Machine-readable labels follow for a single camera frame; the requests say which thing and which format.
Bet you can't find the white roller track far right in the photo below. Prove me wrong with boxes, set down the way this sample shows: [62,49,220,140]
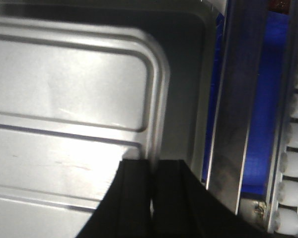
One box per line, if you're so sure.
[273,22,298,236]

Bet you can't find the large grey metal tray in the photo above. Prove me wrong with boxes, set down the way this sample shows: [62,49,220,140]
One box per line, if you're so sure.
[0,0,216,178]

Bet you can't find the steel roller rack frame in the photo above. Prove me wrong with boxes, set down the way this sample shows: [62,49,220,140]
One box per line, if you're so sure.
[203,0,298,238]

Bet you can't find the blue bin below rack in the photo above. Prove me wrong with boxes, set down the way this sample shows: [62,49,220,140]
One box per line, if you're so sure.
[202,11,289,195]

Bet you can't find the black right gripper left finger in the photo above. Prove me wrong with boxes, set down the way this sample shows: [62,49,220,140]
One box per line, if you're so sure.
[76,159,151,238]

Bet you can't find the small silver ribbed tray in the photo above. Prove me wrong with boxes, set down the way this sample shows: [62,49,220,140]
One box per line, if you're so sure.
[0,16,170,238]

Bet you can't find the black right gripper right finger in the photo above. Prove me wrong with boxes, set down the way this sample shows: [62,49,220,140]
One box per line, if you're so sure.
[153,160,270,238]

